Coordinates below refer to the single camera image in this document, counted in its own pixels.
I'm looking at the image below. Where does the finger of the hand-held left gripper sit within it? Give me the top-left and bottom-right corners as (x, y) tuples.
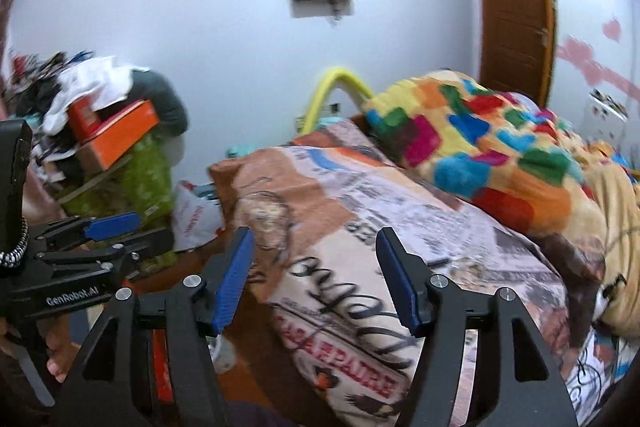
(35, 227), (176, 280)
(32, 213), (143, 253)

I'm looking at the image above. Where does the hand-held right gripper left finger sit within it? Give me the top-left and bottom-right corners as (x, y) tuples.
(50, 227), (256, 427)

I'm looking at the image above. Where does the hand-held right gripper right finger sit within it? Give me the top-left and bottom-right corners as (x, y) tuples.
(375, 227), (581, 427)

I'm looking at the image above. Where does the person's left hand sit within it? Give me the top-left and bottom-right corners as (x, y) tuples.
(45, 324), (88, 383)

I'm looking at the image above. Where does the green patterned cloth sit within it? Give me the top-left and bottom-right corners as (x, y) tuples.
(62, 127), (176, 238)

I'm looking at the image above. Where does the white plastic bag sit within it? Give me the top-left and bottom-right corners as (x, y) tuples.
(172, 181), (226, 253)

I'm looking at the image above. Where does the newspaper print pillow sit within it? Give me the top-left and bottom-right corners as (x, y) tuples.
(207, 119), (571, 427)

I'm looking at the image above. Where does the orange shoe box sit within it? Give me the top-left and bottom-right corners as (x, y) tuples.
(67, 96), (108, 140)
(75, 99), (161, 171)

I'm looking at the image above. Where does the red plastic object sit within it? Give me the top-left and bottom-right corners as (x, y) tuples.
(150, 329), (173, 403)

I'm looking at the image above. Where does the dark grey cloth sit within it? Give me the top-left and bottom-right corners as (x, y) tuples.
(127, 68), (190, 138)

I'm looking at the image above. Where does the pile of clothes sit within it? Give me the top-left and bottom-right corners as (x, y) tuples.
(5, 51), (151, 188)

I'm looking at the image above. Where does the colourful patchwork fleece blanket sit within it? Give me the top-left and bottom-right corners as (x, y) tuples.
(362, 69), (640, 338)

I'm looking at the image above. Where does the white printed bed sheet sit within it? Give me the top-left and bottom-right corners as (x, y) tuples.
(560, 332), (640, 427)

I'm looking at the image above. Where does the brown wooden door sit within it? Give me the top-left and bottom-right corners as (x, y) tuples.
(475, 0), (556, 108)

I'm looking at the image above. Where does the black white braided strap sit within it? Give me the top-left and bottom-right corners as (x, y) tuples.
(0, 217), (28, 265)

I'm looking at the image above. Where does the yellow bed frame bar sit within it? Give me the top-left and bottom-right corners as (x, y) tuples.
(302, 67), (375, 132)

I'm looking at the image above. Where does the black earphone cable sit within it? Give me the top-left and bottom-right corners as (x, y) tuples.
(592, 274), (631, 323)

